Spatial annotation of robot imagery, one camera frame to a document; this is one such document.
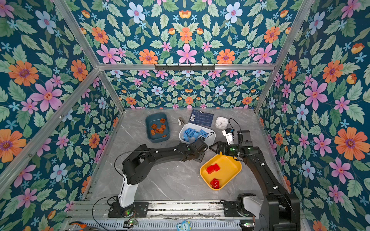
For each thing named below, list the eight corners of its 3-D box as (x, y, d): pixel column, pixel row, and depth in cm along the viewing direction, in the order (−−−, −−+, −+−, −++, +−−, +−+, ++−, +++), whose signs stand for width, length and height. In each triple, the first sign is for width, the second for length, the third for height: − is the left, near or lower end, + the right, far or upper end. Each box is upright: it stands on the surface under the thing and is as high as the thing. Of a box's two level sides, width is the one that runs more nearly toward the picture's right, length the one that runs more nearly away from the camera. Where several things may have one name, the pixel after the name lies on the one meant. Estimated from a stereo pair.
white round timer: (216, 129, 108) (216, 126, 106) (214, 119, 115) (215, 116, 112) (228, 129, 108) (229, 126, 106) (226, 119, 115) (227, 116, 112)
